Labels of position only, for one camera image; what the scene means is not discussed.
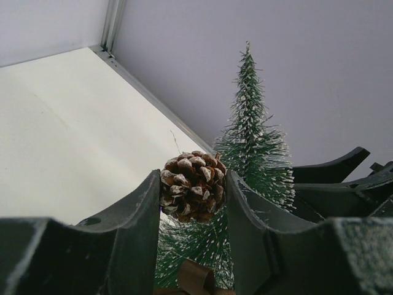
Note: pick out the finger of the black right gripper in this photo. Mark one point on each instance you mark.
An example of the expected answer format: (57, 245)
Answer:
(335, 171)
(358, 198)

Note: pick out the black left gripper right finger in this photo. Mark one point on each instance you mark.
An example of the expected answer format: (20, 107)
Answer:
(276, 252)

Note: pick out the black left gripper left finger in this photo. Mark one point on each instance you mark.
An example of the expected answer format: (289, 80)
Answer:
(111, 252)

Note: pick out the brown ribbon bow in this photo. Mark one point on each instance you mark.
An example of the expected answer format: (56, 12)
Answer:
(194, 279)

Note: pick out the small green christmas tree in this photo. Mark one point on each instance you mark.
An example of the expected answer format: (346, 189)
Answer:
(258, 154)

